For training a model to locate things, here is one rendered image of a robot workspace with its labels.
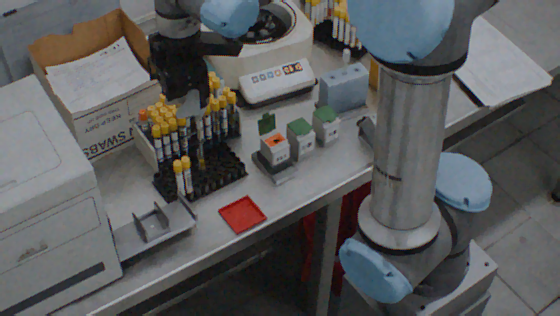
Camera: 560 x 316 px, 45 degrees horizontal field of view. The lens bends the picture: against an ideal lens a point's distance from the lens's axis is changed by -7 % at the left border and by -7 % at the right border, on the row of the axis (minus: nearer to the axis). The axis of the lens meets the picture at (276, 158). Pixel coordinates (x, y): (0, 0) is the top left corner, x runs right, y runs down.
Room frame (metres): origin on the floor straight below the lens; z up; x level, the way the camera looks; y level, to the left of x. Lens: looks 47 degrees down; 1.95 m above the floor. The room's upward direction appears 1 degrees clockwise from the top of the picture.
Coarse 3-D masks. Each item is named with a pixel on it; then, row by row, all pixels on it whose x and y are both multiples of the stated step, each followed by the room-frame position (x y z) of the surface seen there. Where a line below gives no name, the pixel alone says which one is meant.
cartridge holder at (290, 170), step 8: (256, 152) 0.99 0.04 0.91; (256, 160) 0.99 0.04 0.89; (264, 160) 0.97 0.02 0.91; (288, 160) 0.97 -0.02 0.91; (264, 168) 0.97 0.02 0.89; (272, 168) 0.95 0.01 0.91; (280, 168) 0.96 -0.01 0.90; (288, 168) 0.97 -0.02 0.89; (296, 168) 0.97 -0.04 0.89; (272, 176) 0.95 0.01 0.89; (280, 176) 0.95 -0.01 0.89; (288, 176) 0.95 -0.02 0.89
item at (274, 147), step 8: (264, 136) 0.99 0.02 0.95; (272, 136) 0.99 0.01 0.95; (280, 136) 0.99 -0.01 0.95; (264, 144) 0.98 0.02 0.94; (272, 144) 0.97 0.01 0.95; (280, 144) 0.98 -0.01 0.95; (288, 144) 0.98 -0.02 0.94; (264, 152) 0.98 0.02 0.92; (272, 152) 0.96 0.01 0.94; (280, 152) 0.97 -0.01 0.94; (288, 152) 0.98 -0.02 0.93; (272, 160) 0.96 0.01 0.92; (280, 160) 0.97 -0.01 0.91
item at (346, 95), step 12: (336, 72) 1.17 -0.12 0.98; (348, 72) 1.17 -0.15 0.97; (360, 72) 1.17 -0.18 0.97; (324, 84) 1.14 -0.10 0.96; (336, 84) 1.13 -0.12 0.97; (348, 84) 1.14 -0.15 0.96; (360, 84) 1.16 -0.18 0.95; (324, 96) 1.13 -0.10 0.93; (336, 96) 1.13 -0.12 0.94; (348, 96) 1.14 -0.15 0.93; (360, 96) 1.16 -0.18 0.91; (336, 108) 1.13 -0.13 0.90; (348, 108) 1.15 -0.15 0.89; (360, 108) 1.15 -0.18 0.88
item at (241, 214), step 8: (240, 200) 0.89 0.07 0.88; (248, 200) 0.89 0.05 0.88; (224, 208) 0.87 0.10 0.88; (232, 208) 0.87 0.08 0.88; (240, 208) 0.87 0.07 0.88; (248, 208) 0.87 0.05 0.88; (256, 208) 0.87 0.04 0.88; (224, 216) 0.85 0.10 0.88; (232, 216) 0.85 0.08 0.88; (240, 216) 0.85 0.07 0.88; (248, 216) 0.86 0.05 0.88; (256, 216) 0.86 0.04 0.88; (264, 216) 0.85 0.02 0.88; (232, 224) 0.83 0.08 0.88; (240, 224) 0.84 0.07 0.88; (248, 224) 0.83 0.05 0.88; (256, 224) 0.84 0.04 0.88; (240, 232) 0.81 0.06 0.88
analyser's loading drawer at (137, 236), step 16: (160, 208) 0.81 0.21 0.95; (176, 208) 0.84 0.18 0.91; (192, 208) 0.82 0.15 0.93; (128, 224) 0.80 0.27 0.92; (144, 224) 0.80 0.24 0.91; (160, 224) 0.80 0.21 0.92; (176, 224) 0.80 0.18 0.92; (192, 224) 0.80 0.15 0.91; (128, 240) 0.76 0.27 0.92; (144, 240) 0.76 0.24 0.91; (160, 240) 0.77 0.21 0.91; (128, 256) 0.73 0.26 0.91
